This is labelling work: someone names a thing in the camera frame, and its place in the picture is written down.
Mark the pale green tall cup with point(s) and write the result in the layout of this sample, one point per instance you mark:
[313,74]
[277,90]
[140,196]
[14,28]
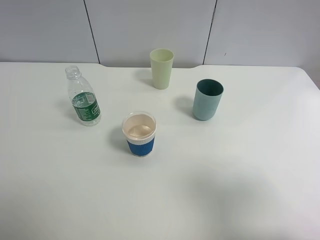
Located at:
[161,61]

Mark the teal blue tall cup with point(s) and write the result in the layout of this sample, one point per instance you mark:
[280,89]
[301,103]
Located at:
[207,98]

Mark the clear bottle green label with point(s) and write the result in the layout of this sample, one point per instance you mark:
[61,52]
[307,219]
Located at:
[82,97]

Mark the blue sleeve white cup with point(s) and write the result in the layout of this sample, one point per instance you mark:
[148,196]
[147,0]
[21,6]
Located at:
[139,129]

